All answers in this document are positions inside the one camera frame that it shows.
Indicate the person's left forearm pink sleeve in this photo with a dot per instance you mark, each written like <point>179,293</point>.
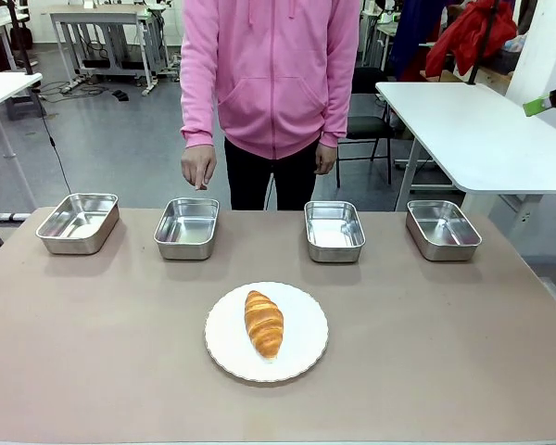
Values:
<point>336,116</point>

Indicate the person's right forearm pink sleeve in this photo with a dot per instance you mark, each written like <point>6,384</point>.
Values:
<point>197,106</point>

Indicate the steel rectangular container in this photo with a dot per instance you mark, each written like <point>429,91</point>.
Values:
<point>333,232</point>
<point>76,222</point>
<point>442,229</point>
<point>187,227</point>

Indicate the golden croissant bread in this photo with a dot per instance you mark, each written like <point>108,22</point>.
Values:
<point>264,324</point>

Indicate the person's left hand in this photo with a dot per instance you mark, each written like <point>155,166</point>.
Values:
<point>325,160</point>

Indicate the person's right hand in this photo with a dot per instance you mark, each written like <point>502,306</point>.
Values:
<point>197,164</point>

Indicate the dark mesh basket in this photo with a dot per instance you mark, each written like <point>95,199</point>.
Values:
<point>509,58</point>

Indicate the large white table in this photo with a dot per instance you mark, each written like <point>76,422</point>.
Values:
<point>468,130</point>

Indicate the black stand pole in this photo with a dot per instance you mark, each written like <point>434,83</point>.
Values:
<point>481,55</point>
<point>21,41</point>

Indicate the red jacket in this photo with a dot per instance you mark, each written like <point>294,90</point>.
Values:
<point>468,32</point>

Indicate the dark blue cloth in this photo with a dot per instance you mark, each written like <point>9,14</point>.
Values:
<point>412,41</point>

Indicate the black chair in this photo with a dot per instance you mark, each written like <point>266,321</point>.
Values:
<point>366,125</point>

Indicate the pink zip hoodie torso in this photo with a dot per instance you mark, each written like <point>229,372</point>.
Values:
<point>273,69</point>

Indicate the black trousers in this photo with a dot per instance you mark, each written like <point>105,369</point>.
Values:
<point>250,181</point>

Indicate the white scalloped plate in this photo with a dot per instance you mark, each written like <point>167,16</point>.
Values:
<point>306,334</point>

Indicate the small black floor block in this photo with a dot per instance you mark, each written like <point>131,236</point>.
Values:
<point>120,96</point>

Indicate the grey background table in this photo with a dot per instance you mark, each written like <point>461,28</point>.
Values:
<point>97,17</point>

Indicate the small white table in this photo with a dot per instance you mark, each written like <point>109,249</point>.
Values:
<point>4,85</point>

